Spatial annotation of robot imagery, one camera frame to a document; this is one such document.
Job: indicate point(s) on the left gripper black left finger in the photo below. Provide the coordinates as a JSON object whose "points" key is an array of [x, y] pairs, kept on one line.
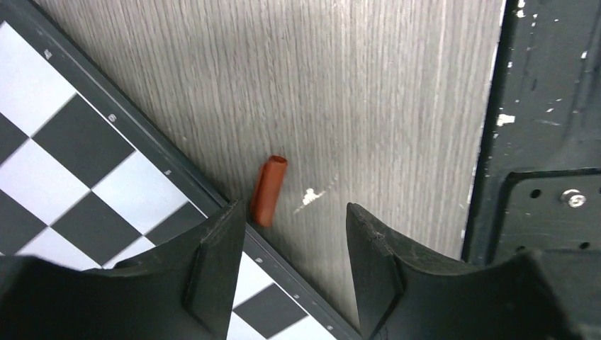
{"points": [[181, 289]]}

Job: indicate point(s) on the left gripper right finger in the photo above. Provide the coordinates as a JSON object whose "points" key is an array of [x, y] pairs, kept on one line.
{"points": [[405, 290]]}

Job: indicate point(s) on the black white chessboard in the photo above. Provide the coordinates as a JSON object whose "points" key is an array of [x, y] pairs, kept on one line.
{"points": [[87, 182]]}

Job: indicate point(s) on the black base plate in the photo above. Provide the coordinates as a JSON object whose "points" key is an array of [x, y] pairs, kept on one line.
{"points": [[537, 183]]}

